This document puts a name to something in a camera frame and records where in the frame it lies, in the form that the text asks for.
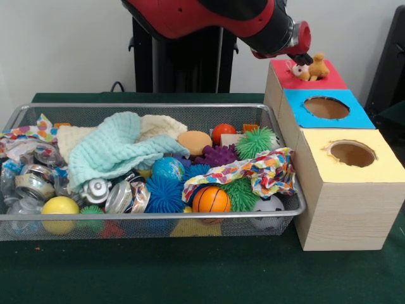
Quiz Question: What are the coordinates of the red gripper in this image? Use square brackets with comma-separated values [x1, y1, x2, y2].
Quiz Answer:
[251, 21, 314, 65]

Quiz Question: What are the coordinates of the brown animal plush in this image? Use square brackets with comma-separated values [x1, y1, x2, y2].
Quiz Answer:
[291, 52, 330, 82]

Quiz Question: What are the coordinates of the mint green waffle cloth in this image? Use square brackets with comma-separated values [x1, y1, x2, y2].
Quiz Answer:
[68, 111, 190, 193]

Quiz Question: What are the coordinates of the wooden three-hole box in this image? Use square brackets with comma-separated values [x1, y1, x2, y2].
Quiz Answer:
[264, 58, 397, 251]

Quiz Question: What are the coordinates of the clear mesh bin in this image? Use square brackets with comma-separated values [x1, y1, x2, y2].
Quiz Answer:
[0, 103, 307, 241]

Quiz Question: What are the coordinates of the black stand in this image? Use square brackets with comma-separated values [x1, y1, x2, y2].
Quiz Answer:
[363, 4, 405, 110]

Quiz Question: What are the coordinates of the green koosh ball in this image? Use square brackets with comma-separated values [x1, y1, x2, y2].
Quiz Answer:
[235, 126, 277, 161]

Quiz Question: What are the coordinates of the dark green tablecloth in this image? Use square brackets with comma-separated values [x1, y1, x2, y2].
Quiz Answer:
[373, 101, 405, 153]
[0, 92, 405, 304]

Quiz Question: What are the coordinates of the colourful patterned cloth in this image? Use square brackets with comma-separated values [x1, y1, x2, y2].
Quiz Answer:
[182, 147, 298, 203]
[0, 113, 59, 159]

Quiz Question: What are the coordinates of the purple spiky ball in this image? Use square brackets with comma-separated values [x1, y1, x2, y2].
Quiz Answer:
[194, 144, 239, 167]

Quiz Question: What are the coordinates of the cream waffle cloth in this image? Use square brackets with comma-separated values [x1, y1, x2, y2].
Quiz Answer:
[56, 114, 188, 162]

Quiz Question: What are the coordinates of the orange toy basketball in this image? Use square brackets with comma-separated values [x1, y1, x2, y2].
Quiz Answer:
[192, 186, 232, 213]

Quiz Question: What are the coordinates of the blue globe ball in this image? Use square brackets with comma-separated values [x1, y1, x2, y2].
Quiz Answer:
[151, 157, 186, 181]

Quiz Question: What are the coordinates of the blue spiky ball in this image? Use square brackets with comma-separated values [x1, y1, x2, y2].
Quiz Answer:
[145, 175, 186, 213]

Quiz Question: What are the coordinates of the yellow ball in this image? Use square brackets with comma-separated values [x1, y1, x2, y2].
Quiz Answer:
[40, 196, 80, 235]

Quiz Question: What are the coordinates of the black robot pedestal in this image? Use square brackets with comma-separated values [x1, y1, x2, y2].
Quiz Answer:
[128, 17, 240, 94]

